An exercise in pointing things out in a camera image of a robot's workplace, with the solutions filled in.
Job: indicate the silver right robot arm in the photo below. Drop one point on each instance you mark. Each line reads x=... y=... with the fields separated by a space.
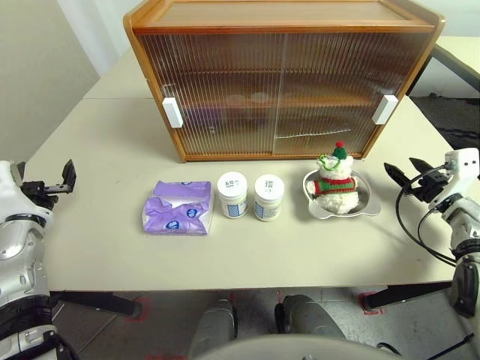
x=467 y=225

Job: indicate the white plush bear toy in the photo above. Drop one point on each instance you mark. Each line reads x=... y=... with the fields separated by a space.
x=333 y=185

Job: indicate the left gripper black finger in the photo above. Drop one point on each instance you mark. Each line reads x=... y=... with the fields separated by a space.
x=69 y=174
x=18 y=170

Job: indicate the wooden cabinet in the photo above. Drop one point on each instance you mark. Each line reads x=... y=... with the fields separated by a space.
x=285 y=20

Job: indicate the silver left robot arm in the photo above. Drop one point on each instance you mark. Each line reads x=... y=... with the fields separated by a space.
x=15 y=243

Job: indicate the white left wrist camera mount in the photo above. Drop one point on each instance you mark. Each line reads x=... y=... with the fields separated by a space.
x=7 y=187

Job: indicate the cream table black frame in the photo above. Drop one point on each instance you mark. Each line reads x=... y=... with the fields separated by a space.
x=461 y=48

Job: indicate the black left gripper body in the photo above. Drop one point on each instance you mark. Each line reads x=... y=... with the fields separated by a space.
x=41 y=191

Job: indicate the white jar blue label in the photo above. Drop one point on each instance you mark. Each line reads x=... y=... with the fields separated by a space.
x=268 y=191
x=231 y=187

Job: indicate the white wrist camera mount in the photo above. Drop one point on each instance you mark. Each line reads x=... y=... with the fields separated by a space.
x=7 y=187
x=467 y=165

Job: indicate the grey rounded robot leg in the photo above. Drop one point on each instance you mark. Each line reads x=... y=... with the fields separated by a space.
x=307 y=315
x=212 y=330

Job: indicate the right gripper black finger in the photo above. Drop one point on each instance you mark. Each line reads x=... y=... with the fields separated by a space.
x=400 y=177
x=420 y=165

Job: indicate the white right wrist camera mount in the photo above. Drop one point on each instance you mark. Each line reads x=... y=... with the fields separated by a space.
x=467 y=165

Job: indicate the silver robot torso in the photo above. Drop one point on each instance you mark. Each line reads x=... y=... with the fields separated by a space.
x=281 y=350

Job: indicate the steel bowl with ears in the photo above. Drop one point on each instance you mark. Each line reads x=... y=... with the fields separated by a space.
x=369 y=210

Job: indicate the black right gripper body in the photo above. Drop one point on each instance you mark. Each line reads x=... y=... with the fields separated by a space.
x=431 y=183

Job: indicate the black table leg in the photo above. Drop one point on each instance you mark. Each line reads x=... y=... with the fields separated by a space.
x=405 y=294
x=97 y=302

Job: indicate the purple tissue pack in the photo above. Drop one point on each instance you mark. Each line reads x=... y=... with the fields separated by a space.
x=176 y=217

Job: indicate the ribbed clear sliding door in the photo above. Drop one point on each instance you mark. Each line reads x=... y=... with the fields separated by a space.
x=210 y=75
x=337 y=75

